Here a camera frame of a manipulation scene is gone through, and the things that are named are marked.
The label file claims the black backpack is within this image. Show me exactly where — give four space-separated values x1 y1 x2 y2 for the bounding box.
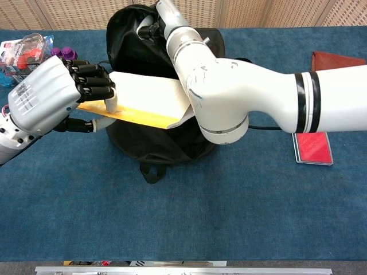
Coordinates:
106 4 227 184

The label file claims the clear plastic toy package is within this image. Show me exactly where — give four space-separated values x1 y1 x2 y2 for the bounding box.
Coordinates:
0 33 55 78

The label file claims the purple building block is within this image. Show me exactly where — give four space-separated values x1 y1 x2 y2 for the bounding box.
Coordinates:
50 46 76 61

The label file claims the rust brown cloth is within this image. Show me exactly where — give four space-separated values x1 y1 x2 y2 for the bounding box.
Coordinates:
311 50 367 72

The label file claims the white and yellow book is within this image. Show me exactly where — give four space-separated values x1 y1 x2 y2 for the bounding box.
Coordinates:
77 71 196 129

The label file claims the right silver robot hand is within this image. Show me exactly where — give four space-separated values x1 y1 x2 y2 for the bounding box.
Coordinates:
136 0 189 41

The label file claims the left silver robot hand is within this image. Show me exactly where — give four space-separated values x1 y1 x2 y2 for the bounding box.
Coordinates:
7 56 118 134

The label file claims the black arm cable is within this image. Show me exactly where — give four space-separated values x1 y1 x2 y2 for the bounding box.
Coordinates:
248 124 287 131

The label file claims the aluminium rail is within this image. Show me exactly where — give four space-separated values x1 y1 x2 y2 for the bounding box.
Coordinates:
34 265 333 275

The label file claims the wicker folding screen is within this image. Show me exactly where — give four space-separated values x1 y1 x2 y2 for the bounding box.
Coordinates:
0 0 367 31

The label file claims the red card case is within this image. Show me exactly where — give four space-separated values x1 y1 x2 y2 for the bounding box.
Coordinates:
291 131 334 165

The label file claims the blue toy piece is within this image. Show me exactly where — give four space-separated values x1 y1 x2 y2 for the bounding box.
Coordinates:
0 71 15 88

